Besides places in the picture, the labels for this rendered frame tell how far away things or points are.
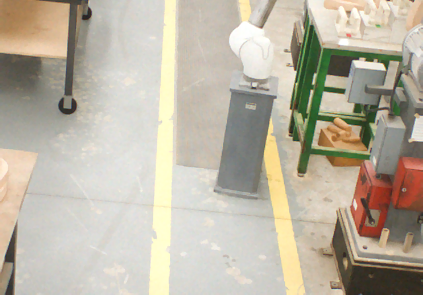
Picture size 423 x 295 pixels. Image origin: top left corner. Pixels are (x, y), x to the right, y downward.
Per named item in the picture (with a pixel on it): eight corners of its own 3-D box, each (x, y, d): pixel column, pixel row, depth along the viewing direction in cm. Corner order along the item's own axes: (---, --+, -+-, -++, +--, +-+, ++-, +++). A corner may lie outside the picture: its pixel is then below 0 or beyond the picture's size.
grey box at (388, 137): (393, 175, 453) (420, 77, 428) (373, 173, 453) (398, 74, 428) (387, 161, 467) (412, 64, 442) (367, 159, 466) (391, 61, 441)
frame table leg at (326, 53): (305, 178, 575) (332, 48, 534) (297, 177, 574) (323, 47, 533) (304, 174, 580) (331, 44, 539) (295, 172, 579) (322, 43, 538)
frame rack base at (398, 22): (413, 46, 544) (420, 19, 536) (388, 43, 544) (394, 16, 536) (404, 30, 569) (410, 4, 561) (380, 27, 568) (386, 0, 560)
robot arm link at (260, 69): (249, 80, 513) (255, 44, 503) (236, 67, 528) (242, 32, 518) (274, 79, 519) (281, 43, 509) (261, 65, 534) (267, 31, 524)
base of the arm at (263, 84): (237, 88, 514) (238, 80, 511) (240, 73, 534) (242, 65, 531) (269, 94, 513) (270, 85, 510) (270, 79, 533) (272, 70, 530)
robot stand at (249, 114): (213, 192, 545) (229, 88, 514) (217, 170, 570) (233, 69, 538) (258, 200, 544) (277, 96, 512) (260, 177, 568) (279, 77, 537)
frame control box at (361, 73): (391, 129, 453) (403, 83, 441) (349, 125, 452) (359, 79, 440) (381, 108, 475) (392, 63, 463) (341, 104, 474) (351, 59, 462)
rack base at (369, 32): (388, 43, 544) (392, 29, 540) (361, 40, 543) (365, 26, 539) (381, 27, 568) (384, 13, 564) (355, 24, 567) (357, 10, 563)
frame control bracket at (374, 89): (402, 97, 456) (404, 90, 454) (365, 93, 455) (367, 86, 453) (400, 94, 460) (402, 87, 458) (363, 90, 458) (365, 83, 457)
